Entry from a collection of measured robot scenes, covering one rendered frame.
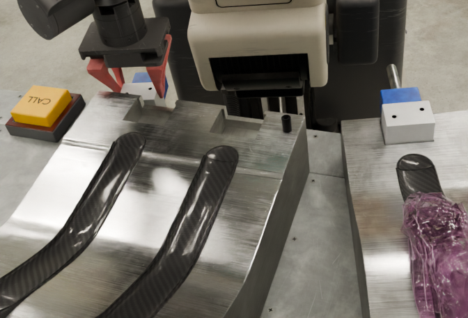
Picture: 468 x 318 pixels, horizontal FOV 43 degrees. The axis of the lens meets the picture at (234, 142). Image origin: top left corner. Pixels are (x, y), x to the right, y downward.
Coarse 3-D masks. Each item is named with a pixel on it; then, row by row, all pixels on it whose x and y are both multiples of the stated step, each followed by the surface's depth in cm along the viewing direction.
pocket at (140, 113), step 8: (136, 104) 71; (144, 104) 72; (128, 112) 69; (136, 112) 71; (144, 112) 72; (152, 112) 71; (160, 112) 71; (168, 112) 70; (128, 120) 69; (136, 120) 71; (144, 120) 72; (152, 120) 71; (160, 120) 71
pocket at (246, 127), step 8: (224, 112) 67; (216, 120) 66; (224, 120) 68; (232, 120) 68; (240, 120) 67; (248, 120) 67; (256, 120) 67; (216, 128) 66; (224, 128) 68; (232, 128) 68; (240, 128) 68; (248, 128) 68; (256, 128) 67; (240, 136) 67; (248, 136) 67
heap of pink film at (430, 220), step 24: (408, 216) 52; (432, 216) 51; (456, 216) 50; (408, 240) 50; (432, 240) 46; (456, 240) 46; (432, 264) 46; (456, 264) 45; (432, 288) 45; (456, 288) 45; (432, 312) 45; (456, 312) 44
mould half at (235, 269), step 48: (96, 96) 72; (96, 144) 66; (192, 144) 63; (240, 144) 62; (288, 144) 61; (48, 192) 62; (144, 192) 60; (240, 192) 58; (288, 192) 62; (0, 240) 58; (48, 240) 57; (96, 240) 57; (144, 240) 56; (240, 240) 54; (48, 288) 50; (96, 288) 50; (192, 288) 50; (240, 288) 50
